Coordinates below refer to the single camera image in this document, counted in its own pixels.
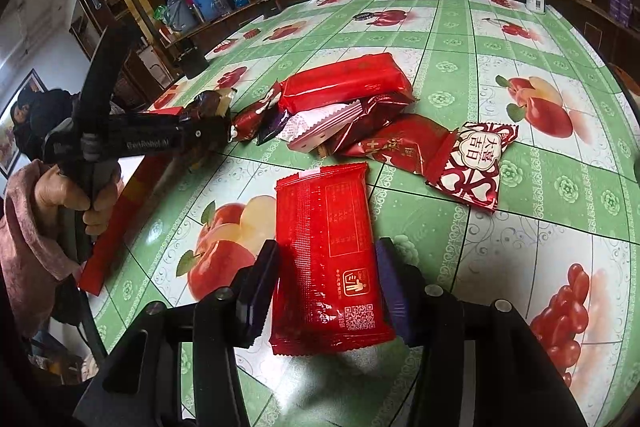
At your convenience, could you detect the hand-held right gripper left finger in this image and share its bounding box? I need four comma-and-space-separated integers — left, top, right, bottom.
74, 238, 282, 427

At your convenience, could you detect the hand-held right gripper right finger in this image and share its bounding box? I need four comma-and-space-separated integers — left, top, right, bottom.
375, 237, 588, 427

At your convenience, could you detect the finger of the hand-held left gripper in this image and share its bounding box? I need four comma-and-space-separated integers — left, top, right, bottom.
182, 114, 236, 154

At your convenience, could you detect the brown snack packet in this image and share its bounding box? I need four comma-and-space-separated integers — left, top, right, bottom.
182, 88, 237, 120

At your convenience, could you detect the dark red nut snack packet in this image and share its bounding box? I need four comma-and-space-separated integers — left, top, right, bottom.
231, 99, 273, 142

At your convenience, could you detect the black snack packet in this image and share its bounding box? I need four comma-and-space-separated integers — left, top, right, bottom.
256, 109, 291, 146

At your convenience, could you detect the red gift box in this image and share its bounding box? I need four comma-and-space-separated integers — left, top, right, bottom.
80, 106, 186, 298

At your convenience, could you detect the pink patterned snack packet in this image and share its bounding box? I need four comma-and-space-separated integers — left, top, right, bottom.
277, 99, 363, 154

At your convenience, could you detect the red gold-lettered snack packet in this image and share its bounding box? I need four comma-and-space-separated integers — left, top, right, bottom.
334, 114, 458, 175

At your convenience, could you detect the red white patterned snack packet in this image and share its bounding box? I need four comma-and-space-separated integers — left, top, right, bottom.
425, 122, 519, 214

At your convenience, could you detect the person's left forearm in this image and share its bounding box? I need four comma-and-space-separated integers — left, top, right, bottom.
0, 159, 83, 338

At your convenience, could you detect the person's left hand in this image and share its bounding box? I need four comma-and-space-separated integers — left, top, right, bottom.
32, 159, 123, 238

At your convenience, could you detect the dark cloth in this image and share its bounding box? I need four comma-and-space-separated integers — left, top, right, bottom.
12, 88, 76, 160

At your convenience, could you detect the grey kettle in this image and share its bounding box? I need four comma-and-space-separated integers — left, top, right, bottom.
162, 0, 198, 32

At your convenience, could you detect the thick red snack packet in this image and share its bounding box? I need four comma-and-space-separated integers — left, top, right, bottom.
277, 53, 415, 114

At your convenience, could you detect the green fruit-print tablecloth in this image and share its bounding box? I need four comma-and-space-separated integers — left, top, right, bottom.
92, 0, 636, 427

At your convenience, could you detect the framed wall picture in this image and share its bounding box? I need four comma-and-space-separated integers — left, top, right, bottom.
0, 69, 43, 180

